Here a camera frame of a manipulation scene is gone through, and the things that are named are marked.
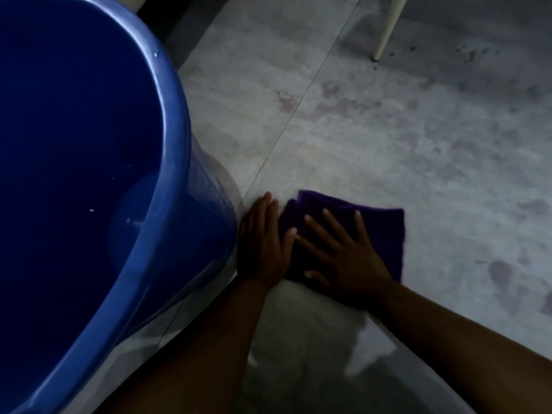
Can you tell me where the person's left hand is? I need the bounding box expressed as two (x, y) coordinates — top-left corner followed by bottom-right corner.
(236, 191), (299, 289)

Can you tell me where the person's right hand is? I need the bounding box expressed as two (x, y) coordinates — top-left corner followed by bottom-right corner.
(293, 208), (394, 311)

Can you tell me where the purple cleaning cloth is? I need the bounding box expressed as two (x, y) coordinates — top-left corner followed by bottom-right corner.
(278, 189), (406, 284)

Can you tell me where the person's right forearm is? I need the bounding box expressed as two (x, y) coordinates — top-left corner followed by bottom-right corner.
(367, 282), (552, 414)

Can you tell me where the person's left forearm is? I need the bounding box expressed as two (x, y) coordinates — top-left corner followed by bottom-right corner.
(93, 278), (281, 414)

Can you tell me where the large blue plastic bucket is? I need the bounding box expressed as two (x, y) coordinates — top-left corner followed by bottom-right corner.
(0, 0), (239, 414)

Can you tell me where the white chair leg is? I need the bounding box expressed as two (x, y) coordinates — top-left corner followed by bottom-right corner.
(372, 0), (409, 62)

